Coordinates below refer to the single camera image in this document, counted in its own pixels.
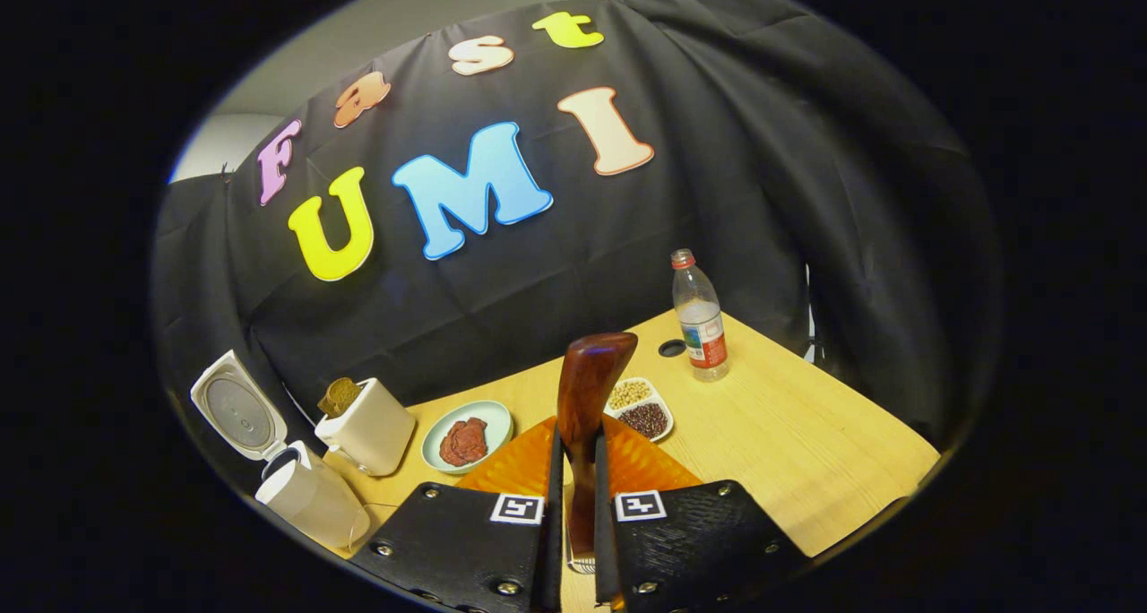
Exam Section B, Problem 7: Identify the clear plastic water bottle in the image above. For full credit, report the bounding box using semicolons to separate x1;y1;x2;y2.
670;248;730;383

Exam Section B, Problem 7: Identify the brown bread slice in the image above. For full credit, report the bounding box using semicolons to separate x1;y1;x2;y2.
316;377;363;419

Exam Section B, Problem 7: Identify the white divided bean dish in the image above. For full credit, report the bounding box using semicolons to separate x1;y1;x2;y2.
603;376;675;444

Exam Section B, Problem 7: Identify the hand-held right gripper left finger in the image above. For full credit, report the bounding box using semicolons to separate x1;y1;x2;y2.
349;416;565;613

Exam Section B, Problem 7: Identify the light green plate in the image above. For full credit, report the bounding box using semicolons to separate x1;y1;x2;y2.
420;400;514;476

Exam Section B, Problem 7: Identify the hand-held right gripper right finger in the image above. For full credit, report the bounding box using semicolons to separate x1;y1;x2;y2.
591;413;812;613

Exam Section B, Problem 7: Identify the red meat slice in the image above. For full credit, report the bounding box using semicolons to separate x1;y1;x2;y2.
438;422;471;468
455;417;489;462

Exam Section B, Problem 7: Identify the black backdrop cloth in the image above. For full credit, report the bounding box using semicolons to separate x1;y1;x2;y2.
152;0;1000;497

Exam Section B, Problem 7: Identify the white rice cooker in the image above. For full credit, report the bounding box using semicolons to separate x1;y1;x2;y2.
189;350;371;551

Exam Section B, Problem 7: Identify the brown wooden spoon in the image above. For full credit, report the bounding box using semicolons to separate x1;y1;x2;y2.
556;332;639;556

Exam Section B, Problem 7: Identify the white toaster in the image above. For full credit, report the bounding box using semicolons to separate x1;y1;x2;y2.
314;377;418;478

